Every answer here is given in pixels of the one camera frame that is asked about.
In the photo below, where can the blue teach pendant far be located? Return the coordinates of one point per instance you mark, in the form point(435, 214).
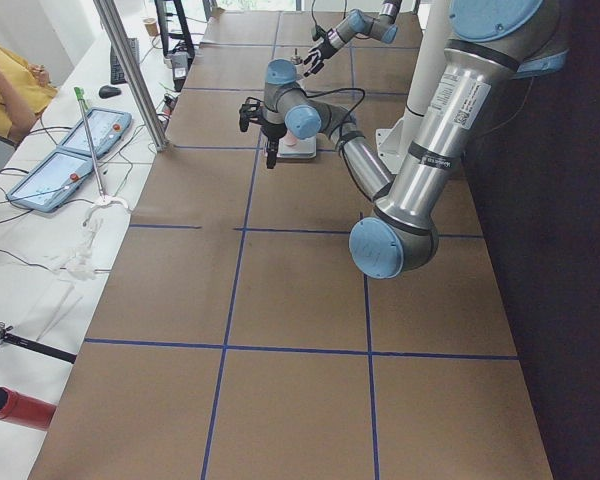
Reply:
point(106, 126)

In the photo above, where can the aluminium frame post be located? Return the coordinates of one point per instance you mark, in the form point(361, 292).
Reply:
point(115, 30)

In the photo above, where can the red cylinder bottle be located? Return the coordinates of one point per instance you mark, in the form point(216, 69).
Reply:
point(23, 410)

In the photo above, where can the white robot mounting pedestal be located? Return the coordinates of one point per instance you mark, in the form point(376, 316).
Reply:
point(430, 65)

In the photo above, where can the metal rod green tip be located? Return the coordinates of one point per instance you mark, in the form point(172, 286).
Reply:
point(79, 93)

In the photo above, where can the blue teach pendant near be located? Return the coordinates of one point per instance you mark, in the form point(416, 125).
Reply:
point(52, 182)

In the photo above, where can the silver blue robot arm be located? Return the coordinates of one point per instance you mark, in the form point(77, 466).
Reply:
point(354, 23)
point(468, 50)

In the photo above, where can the silver digital kitchen scale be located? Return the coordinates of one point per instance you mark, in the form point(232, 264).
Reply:
point(301, 150)

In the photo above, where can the blue teach pendant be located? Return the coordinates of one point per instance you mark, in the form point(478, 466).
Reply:
point(52, 182)
point(106, 126)

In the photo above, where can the pink plastic cup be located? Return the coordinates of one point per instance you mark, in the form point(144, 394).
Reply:
point(289, 139)

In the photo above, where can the black computer mouse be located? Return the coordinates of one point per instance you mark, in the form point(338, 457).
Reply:
point(108, 91)

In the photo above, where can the black tripod stand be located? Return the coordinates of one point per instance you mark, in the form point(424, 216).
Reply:
point(7, 337)

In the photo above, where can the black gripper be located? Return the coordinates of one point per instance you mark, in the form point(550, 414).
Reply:
point(271, 133)
point(320, 50)

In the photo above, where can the person in yellow shirt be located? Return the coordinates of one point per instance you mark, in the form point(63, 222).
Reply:
point(26, 90)

